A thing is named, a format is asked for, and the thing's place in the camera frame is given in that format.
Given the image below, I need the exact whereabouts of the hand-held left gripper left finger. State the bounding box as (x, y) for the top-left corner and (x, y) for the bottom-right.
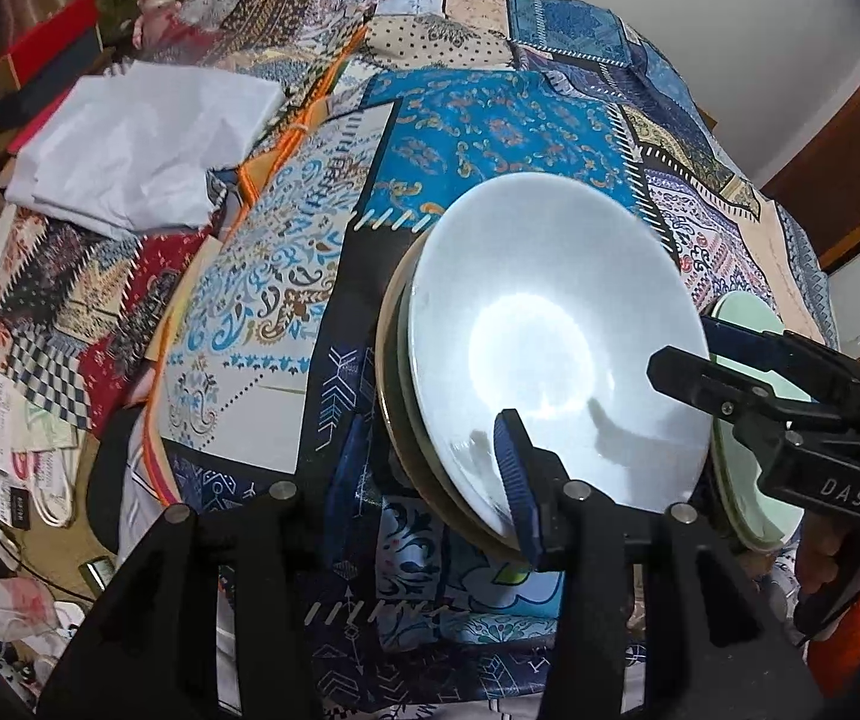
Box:
(35, 405), (382, 720)

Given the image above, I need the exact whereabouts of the patchwork printed blanket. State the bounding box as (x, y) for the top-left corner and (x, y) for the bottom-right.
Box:
(0, 0), (840, 720)

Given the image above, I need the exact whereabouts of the white plastic bag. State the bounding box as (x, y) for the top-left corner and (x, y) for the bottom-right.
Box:
(0, 577), (71, 638)

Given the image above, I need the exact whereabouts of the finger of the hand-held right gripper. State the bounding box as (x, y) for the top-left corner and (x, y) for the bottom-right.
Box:
(649, 346), (851, 458)
(701, 317), (860, 410)

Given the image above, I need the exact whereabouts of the red box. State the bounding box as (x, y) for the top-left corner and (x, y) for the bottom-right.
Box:
(5, 0), (101, 87)

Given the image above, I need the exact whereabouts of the green bowl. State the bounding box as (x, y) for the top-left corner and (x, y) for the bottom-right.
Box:
(707, 291), (810, 550)

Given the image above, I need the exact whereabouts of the white bowl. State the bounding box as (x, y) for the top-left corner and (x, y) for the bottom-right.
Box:
(407, 174), (714, 537)

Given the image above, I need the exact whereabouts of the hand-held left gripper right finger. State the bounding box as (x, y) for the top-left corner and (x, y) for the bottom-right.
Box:
(493, 409), (825, 720)

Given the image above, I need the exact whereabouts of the pink bunny toy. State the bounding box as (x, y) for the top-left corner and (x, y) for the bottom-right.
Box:
(131, 0), (185, 46)

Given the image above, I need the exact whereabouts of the white folded cloth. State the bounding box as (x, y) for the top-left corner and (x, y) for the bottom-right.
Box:
(4, 61), (286, 241)

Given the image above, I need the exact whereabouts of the wooden door frame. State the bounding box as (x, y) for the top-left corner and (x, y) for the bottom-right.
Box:
(760, 41), (860, 271)

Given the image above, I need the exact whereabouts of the person's right hand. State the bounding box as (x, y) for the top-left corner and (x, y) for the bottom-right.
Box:
(796, 521), (847, 593)

